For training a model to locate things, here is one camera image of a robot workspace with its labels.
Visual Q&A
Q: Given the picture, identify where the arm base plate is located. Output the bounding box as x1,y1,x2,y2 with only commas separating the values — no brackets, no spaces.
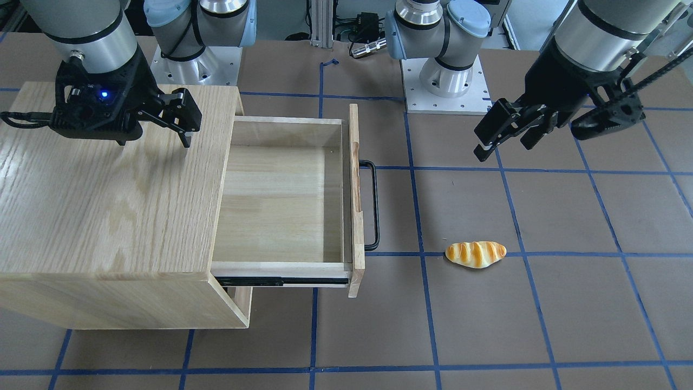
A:
400,57,493,115
149,47,243,86

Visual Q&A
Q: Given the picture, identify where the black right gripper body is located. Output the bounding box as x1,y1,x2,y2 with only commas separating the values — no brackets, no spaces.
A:
55,51,161,114

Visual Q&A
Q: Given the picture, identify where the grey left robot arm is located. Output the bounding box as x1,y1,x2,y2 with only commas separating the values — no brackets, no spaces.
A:
384,1,691,162

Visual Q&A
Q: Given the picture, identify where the toy bread roll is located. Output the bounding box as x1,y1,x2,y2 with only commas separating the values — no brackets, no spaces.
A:
444,241,507,269

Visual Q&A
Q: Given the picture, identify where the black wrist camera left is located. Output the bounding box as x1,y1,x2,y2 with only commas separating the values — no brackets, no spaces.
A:
570,77,646,140

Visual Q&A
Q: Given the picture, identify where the light wooden drawer cabinet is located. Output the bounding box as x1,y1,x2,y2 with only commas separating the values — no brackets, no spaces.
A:
1,86,245,330

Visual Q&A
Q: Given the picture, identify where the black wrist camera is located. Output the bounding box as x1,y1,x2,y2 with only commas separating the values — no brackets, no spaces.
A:
49,82,143,146
570,77,646,140

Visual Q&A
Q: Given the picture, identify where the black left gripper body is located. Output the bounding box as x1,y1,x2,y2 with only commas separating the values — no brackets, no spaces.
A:
522,43,602,128

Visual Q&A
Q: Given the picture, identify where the black metal drawer handle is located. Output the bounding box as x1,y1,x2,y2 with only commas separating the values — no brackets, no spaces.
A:
359,159,381,252

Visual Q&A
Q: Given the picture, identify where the black cable bundle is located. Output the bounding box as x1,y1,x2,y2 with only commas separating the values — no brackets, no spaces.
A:
333,11,388,57

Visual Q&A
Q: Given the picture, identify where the aluminium frame post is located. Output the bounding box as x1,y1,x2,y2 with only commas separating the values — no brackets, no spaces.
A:
308,0,336,50

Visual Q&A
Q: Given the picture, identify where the wooden drawer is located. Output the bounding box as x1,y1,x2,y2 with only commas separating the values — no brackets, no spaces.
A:
211,104,365,298
224,286,253,328

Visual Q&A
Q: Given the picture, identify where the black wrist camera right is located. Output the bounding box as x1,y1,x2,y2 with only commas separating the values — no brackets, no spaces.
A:
49,82,143,146

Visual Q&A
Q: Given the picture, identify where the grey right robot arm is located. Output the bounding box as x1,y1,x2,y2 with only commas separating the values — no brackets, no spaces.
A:
2,1,257,148

